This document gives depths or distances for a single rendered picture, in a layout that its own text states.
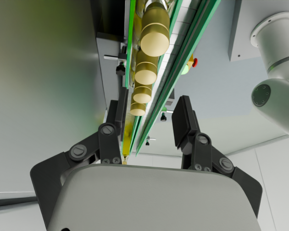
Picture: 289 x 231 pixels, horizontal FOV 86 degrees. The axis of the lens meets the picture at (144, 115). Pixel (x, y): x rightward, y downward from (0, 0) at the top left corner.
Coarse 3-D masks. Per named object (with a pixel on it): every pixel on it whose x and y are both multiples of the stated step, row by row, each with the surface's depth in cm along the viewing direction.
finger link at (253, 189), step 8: (232, 176) 10; (240, 176) 11; (248, 176) 11; (240, 184) 10; (248, 184) 10; (256, 184) 10; (248, 192) 10; (256, 192) 10; (256, 200) 10; (256, 208) 9; (256, 216) 9
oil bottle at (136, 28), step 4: (136, 16) 24; (136, 20) 24; (140, 20) 24; (136, 24) 24; (140, 24) 24; (136, 28) 24; (140, 28) 24; (136, 32) 24; (140, 32) 24; (132, 36) 26; (136, 36) 25; (140, 36) 25; (132, 40) 27; (136, 40) 25; (132, 44) 27; (136, 44) 26; (136, 48) 27
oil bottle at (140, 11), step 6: (138, 0) 21; (144, 0) 20; (168, 0) 20; (174, 0) 20; (138, 6) 21; (144, 6) 20; (168, 6) 20; (174, 6) 21; (138, 12) 22; (168, 12) 21
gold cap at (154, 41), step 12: (144, 12) 19; (156, 12) 18; (144, 24) 17; (156, 24) 17; (168, 24) 18; (144, 36) 17; (156, 36) 17; (168, 36) 17; (144, 48) 18; (156, 48) 18
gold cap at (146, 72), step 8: (136, 56) 24; (144, 56) 22; (152, 56) 23; (136, 64) 23; (144, 64) 22; (152, 64) 22; (136, 72) 22; (144, 72) 22; (152, 72) 22; (136, 80) 23; (144, 80) 23; (152, 80) 23
